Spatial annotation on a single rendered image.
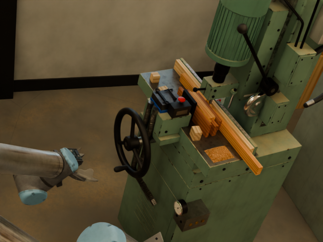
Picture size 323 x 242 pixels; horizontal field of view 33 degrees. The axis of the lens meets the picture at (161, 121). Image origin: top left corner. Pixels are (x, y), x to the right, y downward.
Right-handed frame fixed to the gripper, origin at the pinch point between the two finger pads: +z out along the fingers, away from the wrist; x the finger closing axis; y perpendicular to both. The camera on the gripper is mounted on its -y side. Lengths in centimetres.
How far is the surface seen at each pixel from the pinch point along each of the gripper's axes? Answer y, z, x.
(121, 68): -23, 96, 127
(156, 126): 28.3, 14.6, -4.5
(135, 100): -35, 106, 109
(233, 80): 55, 40, -3
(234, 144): 38, 38, -24
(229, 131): 40, 37, -18
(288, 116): 48, 75, -12
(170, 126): 31.3, 18.2, -7.1
